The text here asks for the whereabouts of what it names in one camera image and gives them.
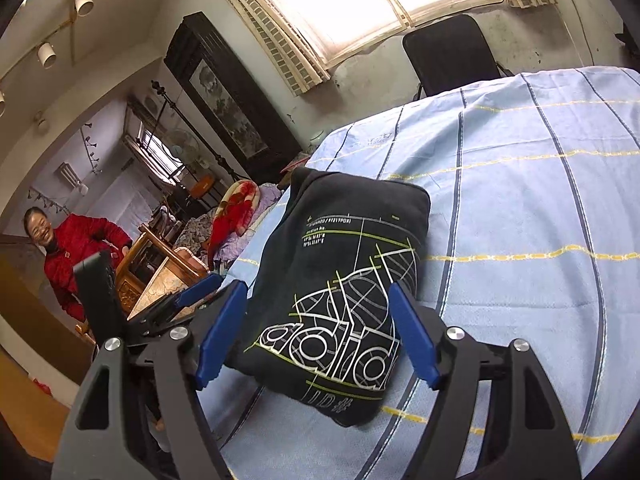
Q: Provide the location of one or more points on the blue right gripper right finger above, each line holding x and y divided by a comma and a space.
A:
412, 328

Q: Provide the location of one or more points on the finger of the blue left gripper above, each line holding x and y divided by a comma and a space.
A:
198, 291

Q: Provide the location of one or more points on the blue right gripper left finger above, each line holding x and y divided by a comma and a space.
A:
227, 313

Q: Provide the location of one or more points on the black hoodie with yellow lining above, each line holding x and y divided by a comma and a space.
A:
317, 326

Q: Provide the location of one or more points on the wooden chair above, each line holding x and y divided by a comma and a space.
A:
152, 269

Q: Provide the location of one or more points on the person in red jacket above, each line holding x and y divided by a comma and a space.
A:
74, 240

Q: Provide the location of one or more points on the red floral blanket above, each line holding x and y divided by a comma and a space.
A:
232, 215

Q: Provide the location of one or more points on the dark framed painting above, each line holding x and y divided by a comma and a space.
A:
227, 96

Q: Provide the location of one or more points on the black coat stand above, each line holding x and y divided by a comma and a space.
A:
221, 161

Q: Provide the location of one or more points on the white ceiling spotlight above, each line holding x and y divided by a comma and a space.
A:
83, 7
46, 55

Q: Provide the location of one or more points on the black office chair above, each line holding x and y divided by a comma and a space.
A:
450, 54

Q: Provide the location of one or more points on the left striped curtain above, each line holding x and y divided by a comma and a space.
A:
289, 52

